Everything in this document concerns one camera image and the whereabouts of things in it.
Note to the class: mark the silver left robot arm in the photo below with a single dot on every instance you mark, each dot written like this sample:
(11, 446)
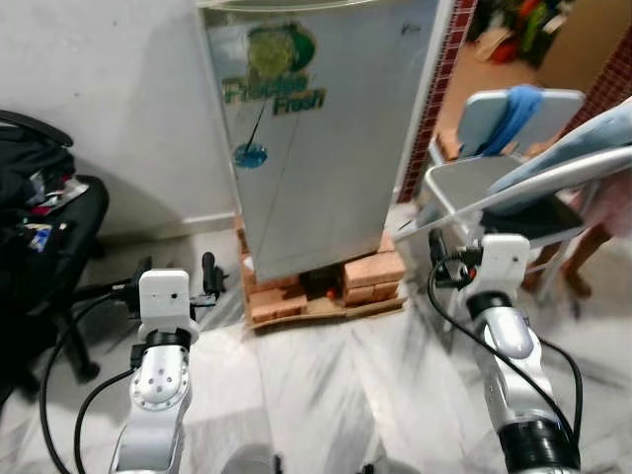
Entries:
(158, 385)

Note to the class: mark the blue padded metal chair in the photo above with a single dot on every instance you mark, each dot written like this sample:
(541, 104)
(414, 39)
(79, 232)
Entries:
(583, 138)

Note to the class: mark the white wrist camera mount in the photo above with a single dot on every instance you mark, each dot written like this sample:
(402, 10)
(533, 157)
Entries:
(166, 296)
(506, 265)

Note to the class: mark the blue cloth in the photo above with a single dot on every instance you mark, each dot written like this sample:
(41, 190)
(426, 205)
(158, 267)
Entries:
(513, 118)

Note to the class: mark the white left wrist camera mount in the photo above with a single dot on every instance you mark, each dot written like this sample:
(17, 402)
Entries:
(166, 296)

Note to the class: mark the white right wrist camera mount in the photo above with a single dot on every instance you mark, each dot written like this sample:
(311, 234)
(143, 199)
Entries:
(506, 265)

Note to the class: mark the grey robot leg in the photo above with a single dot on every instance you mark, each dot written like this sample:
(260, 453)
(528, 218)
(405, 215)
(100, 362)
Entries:
(249, 461)

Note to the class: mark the black office chair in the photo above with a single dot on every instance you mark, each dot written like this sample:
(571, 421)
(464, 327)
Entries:
(69, 227)

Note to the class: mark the silver fridge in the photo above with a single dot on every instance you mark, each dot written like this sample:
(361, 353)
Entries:
(445, 89)

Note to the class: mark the red brick fridge base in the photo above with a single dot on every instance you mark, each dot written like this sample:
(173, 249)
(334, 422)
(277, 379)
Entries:
(370, 272)

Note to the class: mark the fridge door with green logo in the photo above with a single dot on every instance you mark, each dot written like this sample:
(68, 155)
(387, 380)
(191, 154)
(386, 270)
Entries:
(336, 188)

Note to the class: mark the grey metal folding chair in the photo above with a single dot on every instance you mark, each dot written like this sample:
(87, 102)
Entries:
(464, 183)

